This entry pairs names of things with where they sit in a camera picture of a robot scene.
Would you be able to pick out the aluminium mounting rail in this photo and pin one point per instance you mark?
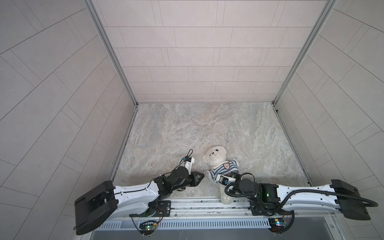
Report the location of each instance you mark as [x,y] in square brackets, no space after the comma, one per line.
[188,208]

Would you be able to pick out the right corner aluminium post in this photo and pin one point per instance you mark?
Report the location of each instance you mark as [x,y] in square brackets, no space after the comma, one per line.
[329,6]

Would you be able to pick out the left corner aluminium post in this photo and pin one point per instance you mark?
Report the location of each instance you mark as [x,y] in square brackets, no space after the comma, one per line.
[90,7]

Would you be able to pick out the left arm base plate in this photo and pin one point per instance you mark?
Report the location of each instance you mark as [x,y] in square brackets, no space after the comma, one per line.
[156,209]

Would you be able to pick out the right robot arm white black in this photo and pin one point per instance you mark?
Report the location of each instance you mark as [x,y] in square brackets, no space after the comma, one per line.
[271,199]

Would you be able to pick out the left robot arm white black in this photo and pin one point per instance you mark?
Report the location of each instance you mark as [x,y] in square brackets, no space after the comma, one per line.
[106,201]

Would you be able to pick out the left green circuit board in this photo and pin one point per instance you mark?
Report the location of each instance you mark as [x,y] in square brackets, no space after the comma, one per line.
[148,227]

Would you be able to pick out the white ventilation grille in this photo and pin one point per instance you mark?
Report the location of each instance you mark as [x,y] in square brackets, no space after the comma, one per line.
[192,224]

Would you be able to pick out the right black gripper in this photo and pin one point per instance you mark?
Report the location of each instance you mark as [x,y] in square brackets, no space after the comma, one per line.
[235,176]

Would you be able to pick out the blue white striped sweater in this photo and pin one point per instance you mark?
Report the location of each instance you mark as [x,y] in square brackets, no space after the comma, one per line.
[223,168]

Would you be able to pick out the white teddy bear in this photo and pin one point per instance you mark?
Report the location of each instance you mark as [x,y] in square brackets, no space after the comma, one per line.
[214,156]

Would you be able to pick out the green circuit board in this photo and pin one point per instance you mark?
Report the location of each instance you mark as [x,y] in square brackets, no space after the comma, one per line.
[276,225]
[148,227]

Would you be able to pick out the corner aluminium post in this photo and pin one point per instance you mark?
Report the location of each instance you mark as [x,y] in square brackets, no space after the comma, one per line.
[90,7]
[329,6]

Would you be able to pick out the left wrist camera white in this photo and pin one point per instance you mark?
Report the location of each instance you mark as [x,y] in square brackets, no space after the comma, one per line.
[188,162]

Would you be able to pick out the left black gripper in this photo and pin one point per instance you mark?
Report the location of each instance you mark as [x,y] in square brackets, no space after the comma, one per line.
[193,177]

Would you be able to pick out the right green circuit board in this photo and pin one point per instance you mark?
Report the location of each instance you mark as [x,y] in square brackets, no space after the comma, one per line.
[276,225]

